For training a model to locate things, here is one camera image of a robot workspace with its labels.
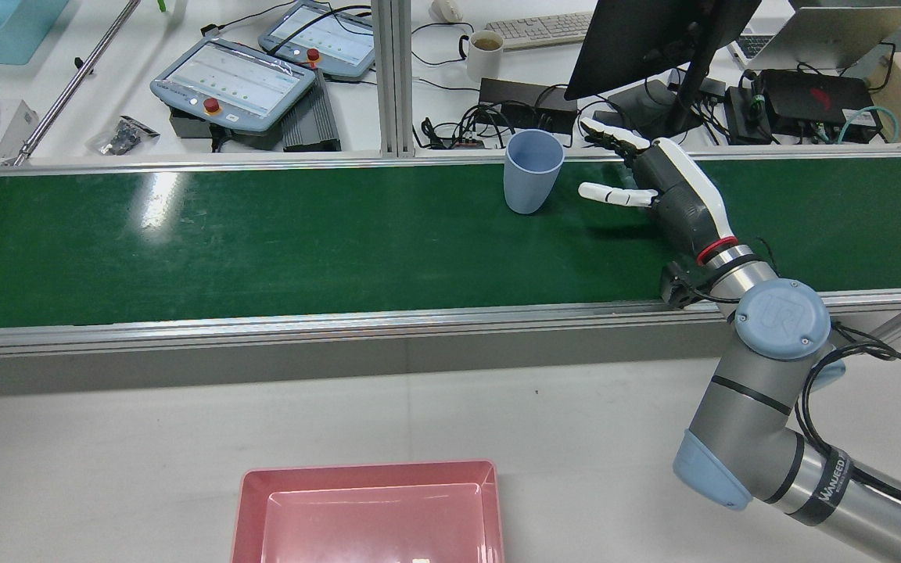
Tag white grey right robot hand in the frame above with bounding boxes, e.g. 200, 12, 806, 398
578, 117, 738, 267

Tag light blue plastic cup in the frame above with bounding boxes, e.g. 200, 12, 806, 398
503, 129, 565, 216

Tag black box with red logo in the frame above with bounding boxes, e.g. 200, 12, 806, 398
759, 69, 882, 127

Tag black ridged metal box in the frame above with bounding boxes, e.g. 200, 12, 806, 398
282, 69, 342, 152

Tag pink plastic box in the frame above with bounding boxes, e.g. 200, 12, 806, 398
230, 460, 506, 563

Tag black computer monitor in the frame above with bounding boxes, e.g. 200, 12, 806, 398
564, 0, 763, 140

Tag silver laptop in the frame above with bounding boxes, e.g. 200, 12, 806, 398
728, 6, 901, 72

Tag beige computer keyboard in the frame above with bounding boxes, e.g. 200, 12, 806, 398
485, 11, 594, 52

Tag white mug with tea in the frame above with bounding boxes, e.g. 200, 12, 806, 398
461, 30, 506, 84

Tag green conveyor belt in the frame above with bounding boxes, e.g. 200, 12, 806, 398
0, 145, 901, 362

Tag small grey teach pendant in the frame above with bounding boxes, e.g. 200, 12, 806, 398
258, 0, 377, 82

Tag large grey teach pendant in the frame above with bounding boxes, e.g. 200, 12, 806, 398
150, 37, 317, 134

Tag plastic bag of screws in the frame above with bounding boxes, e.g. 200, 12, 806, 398
86, 115, 161, 156

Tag long metal rod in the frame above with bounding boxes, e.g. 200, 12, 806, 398
11, 0, 143, 167

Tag light blue plastic bin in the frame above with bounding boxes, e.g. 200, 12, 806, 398
0, 0, 69, 66

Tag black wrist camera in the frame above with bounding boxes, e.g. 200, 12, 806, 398
659, 260, 722, 309

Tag teal cable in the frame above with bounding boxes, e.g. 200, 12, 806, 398
837, 106, 901, 146

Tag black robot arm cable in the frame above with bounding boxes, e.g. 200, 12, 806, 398
748, 235, 901, 521

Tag aluminium frame post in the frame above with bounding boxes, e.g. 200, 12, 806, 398
371, 0, 415, 158

